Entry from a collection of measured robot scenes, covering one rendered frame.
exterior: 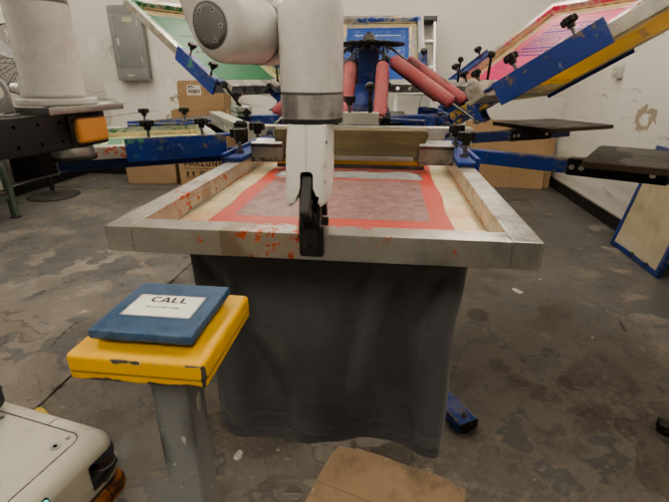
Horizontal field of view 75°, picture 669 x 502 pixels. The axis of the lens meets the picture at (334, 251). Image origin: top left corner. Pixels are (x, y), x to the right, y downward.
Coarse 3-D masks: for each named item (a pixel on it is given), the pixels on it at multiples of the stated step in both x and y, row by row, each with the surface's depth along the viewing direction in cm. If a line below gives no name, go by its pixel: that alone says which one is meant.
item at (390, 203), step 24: (360, 168) 114; (360, 192) 91; (384, 192) 91; (408, 192) 91; (432, 192) 91; (336, 216) 75; (360, 216) 75; (384, 216) 75; (408, 216) 75; (432, 216) 75
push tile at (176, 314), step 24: (144, 288) 47; (168, 288) 47; (192, 288) 47; (216, 288) 47; (120, 312) 42; (144, 312) 42; (168, 312) 42; (192, 312) 42; (216, 312) 44; (96, 336) 39; (120, 336) 39; (144, 336) 38; (168, 336) 38; (192, 336) 38
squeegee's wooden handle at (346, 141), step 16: (336, 128) 108; (352, 128) 108; (368, 128) 108; (384, 128) 108; (400, 128) 108; (336, 144) 109; (352, 144) 109; (368, 144) 108; (384, 144) 108; (400, 144) 107; (416, 144) 107; (416, 160) 108
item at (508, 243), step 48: (192, 192) 78; (480, 192) 77; (144, 240) 60; (192, 240) 59; (240, 240) 58; (288, 240) 58; (336, 240) 57; (384, 240) 56; (432, 240) 55; (480, 240) 55; (528, 240) 54
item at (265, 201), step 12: (276, 168) 114; (336, 168) 114; (348, 168) 114; (264, 180) 101; (276, 180) 101; (336, 180) 101; (252, 192) 91; (264, 192) 91; (276, 192) 91; (336, 192) 91; (240, 204) 82; (252, 204) 82; (264, 204) 82; (276, 204) 82; (216, 216) 75; (228, 216) 75; (240, 216) 75; (252, 216) 75; (264, 216) 75; (276, 216) 75; (288, 216) 75
